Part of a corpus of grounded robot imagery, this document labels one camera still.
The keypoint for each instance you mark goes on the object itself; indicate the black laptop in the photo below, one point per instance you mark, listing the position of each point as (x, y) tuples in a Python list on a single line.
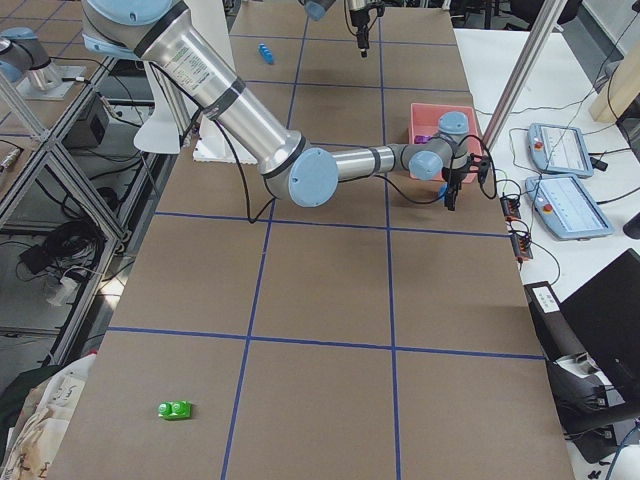
[(604, 315)]

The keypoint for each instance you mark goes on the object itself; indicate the pink plastic box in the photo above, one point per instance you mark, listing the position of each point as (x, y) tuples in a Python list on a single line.
[(454, 131)]

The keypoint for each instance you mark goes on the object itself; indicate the near teach pendant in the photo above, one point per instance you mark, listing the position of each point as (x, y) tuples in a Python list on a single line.
[(566, 207)]

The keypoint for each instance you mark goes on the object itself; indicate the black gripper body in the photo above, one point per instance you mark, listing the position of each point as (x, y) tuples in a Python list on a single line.
[(359, 20), (454, 178)]

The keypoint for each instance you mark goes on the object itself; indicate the green block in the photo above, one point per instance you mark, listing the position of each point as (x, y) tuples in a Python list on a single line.
[(175, 410)]

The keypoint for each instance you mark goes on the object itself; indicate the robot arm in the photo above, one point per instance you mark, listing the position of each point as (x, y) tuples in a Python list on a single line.
[(317, 9), (162, 34)]

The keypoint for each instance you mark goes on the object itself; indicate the teach pendant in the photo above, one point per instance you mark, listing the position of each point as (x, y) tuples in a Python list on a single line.
[(566, 207), (556, 149)]

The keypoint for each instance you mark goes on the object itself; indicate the far teach pendant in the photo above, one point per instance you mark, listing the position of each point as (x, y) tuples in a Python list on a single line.
[(556, 149)]

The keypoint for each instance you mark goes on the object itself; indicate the long blue block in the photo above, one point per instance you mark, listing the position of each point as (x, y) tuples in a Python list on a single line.
[(266, 54)]

